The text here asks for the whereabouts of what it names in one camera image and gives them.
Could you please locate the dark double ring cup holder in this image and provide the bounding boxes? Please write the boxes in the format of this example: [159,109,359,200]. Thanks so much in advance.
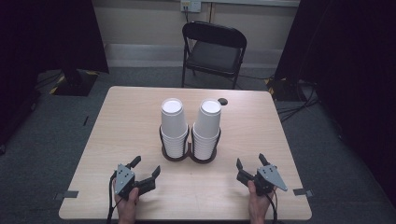
[159,123,222,165]

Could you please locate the black folding chair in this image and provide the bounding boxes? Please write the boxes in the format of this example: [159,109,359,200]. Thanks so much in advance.
[180,21,248,91]

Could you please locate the person's left hand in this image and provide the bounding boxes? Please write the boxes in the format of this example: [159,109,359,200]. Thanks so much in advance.
[113,179,140,224]

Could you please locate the stack of white paper cups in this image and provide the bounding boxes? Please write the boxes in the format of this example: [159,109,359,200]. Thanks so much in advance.
[191,98,222,161]
[160,97,190,159]

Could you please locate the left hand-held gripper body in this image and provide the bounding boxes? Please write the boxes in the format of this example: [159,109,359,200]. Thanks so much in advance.
[115,163,157,201]

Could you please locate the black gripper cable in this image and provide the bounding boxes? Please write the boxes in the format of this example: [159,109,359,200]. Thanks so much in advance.
[106,171,123,224]
[264,191,280,224]

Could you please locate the white wall outlet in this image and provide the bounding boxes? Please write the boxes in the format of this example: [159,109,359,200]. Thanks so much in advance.
[179,0,203,14]

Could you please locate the black floor cables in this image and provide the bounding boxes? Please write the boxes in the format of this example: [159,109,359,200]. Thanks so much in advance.
[276,79,322,123]

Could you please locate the black curtain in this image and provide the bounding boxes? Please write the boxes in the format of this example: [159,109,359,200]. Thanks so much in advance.
[275,0,396,200]
[0,0,109,147]

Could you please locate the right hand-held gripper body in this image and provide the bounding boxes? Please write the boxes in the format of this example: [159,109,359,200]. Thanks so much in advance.
[235,163,289,197]

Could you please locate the grey floor tape strip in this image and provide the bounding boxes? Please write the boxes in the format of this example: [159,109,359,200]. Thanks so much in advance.
[53,189,79,202]
[292,188,314,198]

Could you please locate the person's right hand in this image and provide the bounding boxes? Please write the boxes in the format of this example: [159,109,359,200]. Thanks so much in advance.
[247,179,277,224]

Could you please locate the black stand base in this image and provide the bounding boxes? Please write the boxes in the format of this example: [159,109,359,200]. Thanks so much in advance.
[266,77,302,103]
[49,68,100,97]

